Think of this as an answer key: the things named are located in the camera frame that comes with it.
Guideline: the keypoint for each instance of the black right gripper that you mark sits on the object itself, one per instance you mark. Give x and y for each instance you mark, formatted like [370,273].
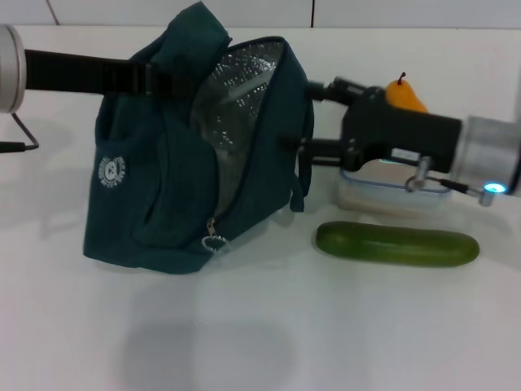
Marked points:
[390,130]

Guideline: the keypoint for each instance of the green cucumber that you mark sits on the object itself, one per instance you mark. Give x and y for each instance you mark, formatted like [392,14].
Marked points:
[386,244]

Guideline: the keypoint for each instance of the dark teal insulated lunch bag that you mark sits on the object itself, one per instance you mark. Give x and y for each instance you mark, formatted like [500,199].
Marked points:
[154,171]

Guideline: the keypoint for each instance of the yellow orange pear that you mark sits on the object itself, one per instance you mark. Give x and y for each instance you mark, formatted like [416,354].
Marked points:
[403,97]

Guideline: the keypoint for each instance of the clear plastic food container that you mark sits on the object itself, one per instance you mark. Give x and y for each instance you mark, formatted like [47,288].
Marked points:
[386,197]

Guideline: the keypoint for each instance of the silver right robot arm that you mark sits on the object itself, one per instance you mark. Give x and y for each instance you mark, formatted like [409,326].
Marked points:
[488,150]

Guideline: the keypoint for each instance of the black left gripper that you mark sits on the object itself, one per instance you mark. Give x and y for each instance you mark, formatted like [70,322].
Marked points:
[81,73]

